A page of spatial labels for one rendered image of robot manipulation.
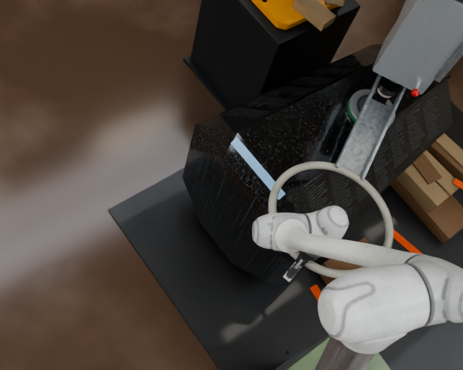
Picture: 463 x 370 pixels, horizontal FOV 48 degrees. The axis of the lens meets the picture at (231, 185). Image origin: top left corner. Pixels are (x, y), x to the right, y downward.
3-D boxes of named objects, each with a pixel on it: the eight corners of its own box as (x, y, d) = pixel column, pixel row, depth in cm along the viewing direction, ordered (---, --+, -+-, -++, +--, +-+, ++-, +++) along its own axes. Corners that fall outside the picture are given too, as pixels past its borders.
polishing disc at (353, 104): (354, 129, 226) (356, 127, 225) (345, 89, 236) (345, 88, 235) (399, 130, 231) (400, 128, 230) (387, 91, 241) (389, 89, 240)
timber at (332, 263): (328, 288, 279) (337, 282, 268) (315, 270, 282) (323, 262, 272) (369, 262, 291) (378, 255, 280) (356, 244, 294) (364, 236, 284)
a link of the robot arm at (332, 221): (330, 222, 172) (292, 224, 168) (350, 199, 159) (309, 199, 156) (338, 252, 167) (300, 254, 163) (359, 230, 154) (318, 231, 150)
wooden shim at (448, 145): (434, 142, 333) (436, 140, 332) (443, 134, 338) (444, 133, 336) (464, 169, 327) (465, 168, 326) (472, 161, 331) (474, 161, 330)
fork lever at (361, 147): (389, 30, 226) (394, 23, 221) (430, 50, 225) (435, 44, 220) (324, 165, 209) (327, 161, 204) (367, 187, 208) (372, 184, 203)
